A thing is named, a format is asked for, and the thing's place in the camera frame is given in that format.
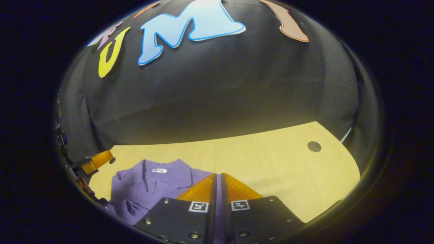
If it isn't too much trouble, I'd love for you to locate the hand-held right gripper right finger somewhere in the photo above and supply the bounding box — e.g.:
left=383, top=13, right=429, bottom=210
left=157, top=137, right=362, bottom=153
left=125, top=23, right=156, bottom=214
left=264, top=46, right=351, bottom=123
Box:
left=220, top=173, right=304, bottom=244

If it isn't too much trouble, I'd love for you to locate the purple button shirt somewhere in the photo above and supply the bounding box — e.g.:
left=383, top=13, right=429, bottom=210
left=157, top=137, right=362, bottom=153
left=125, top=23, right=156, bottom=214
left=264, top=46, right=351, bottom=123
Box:
left=104, top=159, right=226, bottom=243

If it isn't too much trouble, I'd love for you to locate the black backdrop cloth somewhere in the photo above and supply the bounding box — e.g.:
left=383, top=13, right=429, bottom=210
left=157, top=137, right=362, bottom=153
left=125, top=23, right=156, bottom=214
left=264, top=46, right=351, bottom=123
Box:
left=56, top=0, right=375, bottom=163

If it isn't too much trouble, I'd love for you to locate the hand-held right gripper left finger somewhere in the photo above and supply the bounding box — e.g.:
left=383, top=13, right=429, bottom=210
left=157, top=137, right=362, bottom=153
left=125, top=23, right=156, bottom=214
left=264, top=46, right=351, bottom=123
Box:
left=133, top=174, right=217, bottom=244

